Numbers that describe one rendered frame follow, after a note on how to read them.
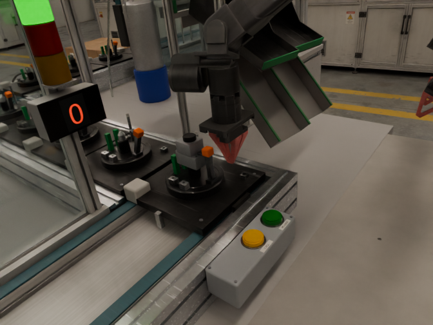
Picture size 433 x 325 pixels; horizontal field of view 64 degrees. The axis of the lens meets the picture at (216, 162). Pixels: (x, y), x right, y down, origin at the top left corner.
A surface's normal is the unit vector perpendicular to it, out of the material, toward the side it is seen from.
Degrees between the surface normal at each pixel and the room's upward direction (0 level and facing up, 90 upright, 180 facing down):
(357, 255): 0
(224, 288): 90
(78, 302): 0
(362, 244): 0
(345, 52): 90
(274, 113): 45
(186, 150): 90
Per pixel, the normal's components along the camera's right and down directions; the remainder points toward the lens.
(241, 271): -0.09, -0.86
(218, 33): -0.33, 0.18
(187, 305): 0.79, 0.25
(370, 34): -0.56, 0.46
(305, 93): 0.41, -0.38
